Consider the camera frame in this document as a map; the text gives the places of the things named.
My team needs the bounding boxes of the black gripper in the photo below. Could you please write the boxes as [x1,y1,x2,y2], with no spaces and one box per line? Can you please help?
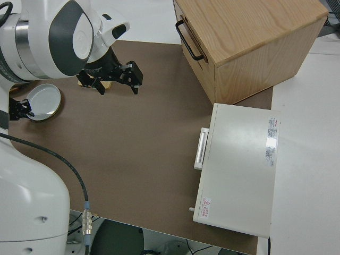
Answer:
[91,61,144,96]
[8,97,36,122]

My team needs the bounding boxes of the gray round plate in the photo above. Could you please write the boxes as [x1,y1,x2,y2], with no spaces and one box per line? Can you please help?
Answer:
[27,83,65,123]

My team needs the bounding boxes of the wooden mug tree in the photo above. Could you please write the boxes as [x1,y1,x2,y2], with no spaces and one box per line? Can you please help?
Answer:
[76,79,113,90]

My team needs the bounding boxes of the wooden drawer cabinet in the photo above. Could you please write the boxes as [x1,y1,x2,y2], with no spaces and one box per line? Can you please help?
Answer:
[172,0,329,106]

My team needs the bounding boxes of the cream toaster oven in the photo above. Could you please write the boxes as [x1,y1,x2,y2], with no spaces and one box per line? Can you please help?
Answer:
[188,103,282,239]

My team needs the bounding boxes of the thick black cable with connector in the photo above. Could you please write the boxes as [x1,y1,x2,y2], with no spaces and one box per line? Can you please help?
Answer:
[0,133,93,255]

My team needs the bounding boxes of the black drawer handle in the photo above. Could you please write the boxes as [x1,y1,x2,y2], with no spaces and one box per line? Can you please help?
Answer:
[175,20,206,62]

